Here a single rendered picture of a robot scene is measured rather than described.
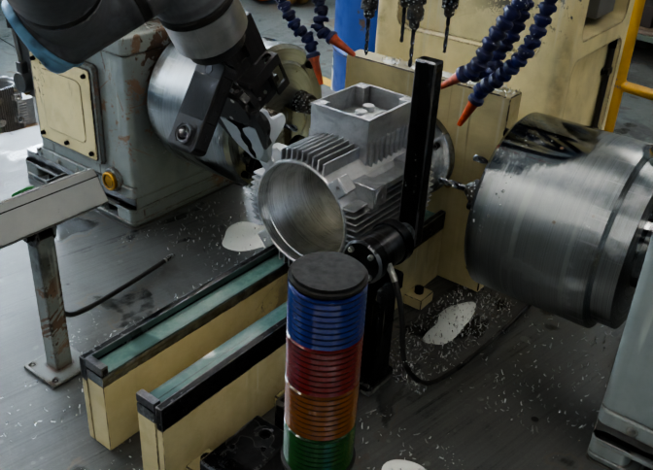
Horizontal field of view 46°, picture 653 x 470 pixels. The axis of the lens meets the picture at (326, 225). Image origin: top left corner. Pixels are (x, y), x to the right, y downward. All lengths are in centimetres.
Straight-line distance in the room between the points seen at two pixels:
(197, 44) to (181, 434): 44
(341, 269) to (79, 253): 90
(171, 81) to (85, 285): 36
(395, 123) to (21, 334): 63
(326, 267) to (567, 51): 77
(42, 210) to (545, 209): 61
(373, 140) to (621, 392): 45
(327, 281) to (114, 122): 91
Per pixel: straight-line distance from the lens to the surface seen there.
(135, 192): 145
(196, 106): 94
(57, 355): 114
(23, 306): 131
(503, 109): 119
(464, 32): 134
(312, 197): 119
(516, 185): 98
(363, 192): 103
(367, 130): 105
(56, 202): 102
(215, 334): 108
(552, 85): 129
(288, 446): 67
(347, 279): 56
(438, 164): 126
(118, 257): 140
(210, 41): 89
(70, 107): 149
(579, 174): 98
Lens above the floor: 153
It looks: 29 degrees down
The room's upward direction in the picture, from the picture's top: 3 degrees clockwise
